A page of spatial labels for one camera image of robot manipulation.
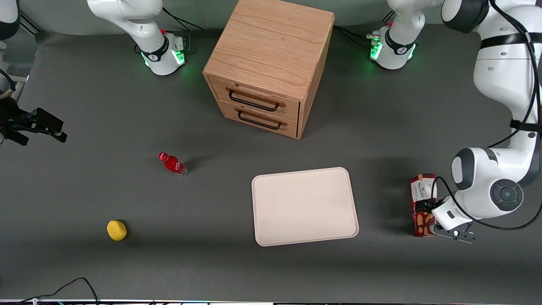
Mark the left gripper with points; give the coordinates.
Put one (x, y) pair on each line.
(422, 206)

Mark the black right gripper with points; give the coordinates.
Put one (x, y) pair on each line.
(12, 120)

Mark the red cookie box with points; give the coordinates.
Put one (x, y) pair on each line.
(420, 188)

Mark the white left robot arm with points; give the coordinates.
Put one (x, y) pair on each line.
(504, 76)

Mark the beige rectangular tray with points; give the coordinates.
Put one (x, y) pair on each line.
(302, 207)

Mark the yellow lemon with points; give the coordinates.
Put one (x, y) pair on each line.
(116, 230)

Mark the red drink bottle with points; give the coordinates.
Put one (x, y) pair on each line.
(171, 163)

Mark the wooden drawer with narrow front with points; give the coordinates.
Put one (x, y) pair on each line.
(290, 128)

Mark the wooden drawer with wide front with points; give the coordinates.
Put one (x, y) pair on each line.
(292, 111)

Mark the wooden drawer cabinet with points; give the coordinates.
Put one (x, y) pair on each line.
(271, 42)

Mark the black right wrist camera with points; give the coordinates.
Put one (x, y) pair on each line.
(47, 120)

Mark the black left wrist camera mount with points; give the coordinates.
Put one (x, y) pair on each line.
(456, 234)

